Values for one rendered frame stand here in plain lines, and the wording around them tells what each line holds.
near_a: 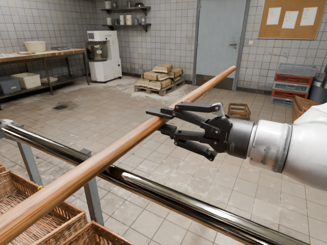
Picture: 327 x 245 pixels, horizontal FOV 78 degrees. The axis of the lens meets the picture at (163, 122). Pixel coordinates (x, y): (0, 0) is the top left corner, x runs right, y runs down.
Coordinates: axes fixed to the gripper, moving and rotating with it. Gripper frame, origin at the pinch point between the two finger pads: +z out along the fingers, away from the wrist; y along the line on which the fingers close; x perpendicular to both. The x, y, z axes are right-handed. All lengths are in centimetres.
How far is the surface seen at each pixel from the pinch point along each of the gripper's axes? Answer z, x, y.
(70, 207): 42, -4, 47
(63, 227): 33, -13, 45
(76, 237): 27, -13, 46
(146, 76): 247, 349, 81
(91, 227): 27, -6, 48
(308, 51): -60, 467, 23
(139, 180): -6.5, -17.8, 2.2
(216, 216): -19.1, -18.1, 2.4
